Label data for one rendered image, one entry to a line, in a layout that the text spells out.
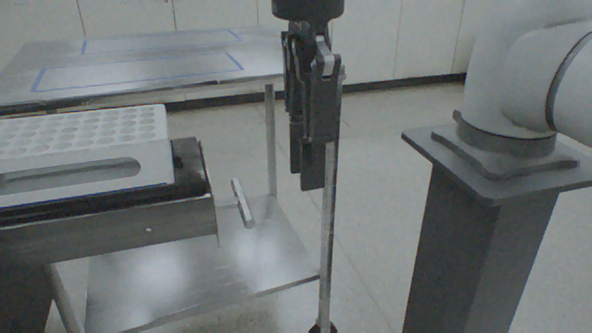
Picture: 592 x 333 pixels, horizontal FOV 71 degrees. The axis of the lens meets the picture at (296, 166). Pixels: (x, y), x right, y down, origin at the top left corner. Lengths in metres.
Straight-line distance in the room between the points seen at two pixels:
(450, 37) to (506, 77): 2.78
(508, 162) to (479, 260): 0.19
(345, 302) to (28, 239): 1.10
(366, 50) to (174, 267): 2.33
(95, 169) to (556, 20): 0.62
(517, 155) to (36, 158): 0.65
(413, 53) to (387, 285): 2.18
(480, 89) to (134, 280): 0.89
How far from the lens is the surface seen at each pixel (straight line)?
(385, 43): 3.18
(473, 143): 0.75
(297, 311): 1.38
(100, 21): 2.77
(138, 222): 0.44
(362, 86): 3.24
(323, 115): 0.43
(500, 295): 0.92
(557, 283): 1.71
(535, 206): 0.81
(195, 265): 1.14
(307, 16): 0.42
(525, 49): 0.68
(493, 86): 0.71
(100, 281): 1.18
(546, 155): 0.78
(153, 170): 0.43
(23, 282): 1.27
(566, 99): 0.65
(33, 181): 0.51
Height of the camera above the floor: 1.03
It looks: 29 degrees down
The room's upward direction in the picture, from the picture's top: straight up
